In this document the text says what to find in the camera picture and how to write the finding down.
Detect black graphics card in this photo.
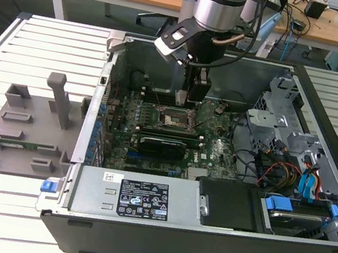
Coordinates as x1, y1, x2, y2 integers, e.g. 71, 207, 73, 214
136, 133, 188, 163

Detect green motherboard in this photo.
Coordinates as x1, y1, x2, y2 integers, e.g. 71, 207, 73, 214
95, 81, 252, 192

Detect silver hard disk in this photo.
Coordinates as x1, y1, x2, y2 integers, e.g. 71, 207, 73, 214
268, 208, 326, 242

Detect silver CPU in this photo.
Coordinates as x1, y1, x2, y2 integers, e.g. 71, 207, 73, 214
172, 88, 190, 108

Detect blue flat data wire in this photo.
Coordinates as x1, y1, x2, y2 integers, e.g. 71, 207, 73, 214
295, 159, 322, 204

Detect metal socket cover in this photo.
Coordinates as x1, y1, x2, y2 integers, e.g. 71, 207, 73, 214
188, 101, 210, 126

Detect black RAM slot bank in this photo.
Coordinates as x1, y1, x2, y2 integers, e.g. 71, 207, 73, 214
140, 84, 203, 112
134, 123, 206, 152

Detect CPU socket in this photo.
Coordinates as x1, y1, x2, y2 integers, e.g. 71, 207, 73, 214
155, 103, 201, 136

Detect grey parts rack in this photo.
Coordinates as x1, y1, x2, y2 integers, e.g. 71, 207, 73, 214
0, 62, 95, 188

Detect black plastic shroud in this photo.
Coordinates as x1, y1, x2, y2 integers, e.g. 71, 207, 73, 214
188, 174, 266, 235

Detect blue case latch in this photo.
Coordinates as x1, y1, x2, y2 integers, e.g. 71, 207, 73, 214
41, 178, 58, 194

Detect blue disk carrier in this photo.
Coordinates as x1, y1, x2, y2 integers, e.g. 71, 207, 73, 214
262, 192, 338, 226

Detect black open PC case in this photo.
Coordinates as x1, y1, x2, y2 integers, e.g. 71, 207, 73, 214
28, 22, 338, 253

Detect white power strip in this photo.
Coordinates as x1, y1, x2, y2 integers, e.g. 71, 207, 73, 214
256, 37, 277, 59

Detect small black box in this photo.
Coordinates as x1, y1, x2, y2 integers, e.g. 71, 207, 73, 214
303, 0, 328, 20

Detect round coin battery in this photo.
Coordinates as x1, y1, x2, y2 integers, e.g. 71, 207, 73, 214
214, 103, 228, 116

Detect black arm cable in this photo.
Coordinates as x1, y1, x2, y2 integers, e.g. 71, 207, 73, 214
184, 0, 272, 79

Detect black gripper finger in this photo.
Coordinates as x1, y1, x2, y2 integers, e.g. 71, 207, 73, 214
187, 66, 215, 105
181, 63, 196, 94

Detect small silver heatsink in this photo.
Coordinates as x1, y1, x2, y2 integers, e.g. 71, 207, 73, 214
185, 165, 210, 183

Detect red wire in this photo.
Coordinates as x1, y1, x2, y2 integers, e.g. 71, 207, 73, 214
262, 159, 304, 189

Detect silver metal drive cage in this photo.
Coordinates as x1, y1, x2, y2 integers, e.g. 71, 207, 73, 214
238, 66, 335, 167

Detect grey power supply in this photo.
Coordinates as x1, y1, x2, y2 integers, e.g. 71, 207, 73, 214
67, 161, 207, 234

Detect black cylindrical part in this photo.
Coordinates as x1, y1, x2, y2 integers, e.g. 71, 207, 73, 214
128, 69, 148, 92

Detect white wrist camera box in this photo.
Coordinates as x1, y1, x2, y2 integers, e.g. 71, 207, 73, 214
151, 16, 204, 65

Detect small black adapter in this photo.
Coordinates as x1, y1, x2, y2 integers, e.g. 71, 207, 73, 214
291, 19, 307, 32

